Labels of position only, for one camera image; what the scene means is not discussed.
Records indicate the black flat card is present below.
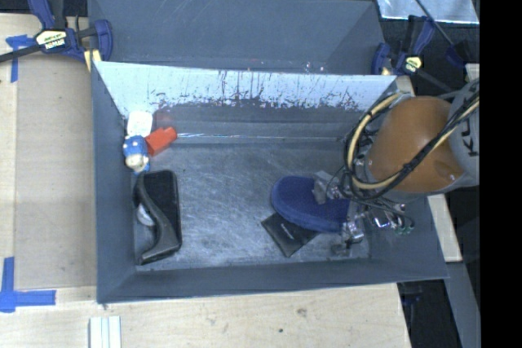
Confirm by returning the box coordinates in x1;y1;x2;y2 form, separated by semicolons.
260;211;324;258

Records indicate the dark blue oval pad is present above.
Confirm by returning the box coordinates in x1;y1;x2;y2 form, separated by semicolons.
270;174;356;234

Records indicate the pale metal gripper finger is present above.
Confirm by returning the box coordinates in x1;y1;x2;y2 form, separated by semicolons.
330;216;365;257
312;170;341;205

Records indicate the blue and white toy figure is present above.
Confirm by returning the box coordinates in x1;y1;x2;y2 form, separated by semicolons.
122;134;151;175

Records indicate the red toy block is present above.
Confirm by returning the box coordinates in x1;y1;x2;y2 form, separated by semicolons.
144;126;179;157

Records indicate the grey metal bin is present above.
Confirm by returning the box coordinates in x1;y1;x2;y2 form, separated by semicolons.
86;0;450;305

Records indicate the white toy piece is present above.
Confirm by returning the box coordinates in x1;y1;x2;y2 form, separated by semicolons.
126;109;154;138

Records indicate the pale wood flat board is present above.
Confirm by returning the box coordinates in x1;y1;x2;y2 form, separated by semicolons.
13;55;99;291

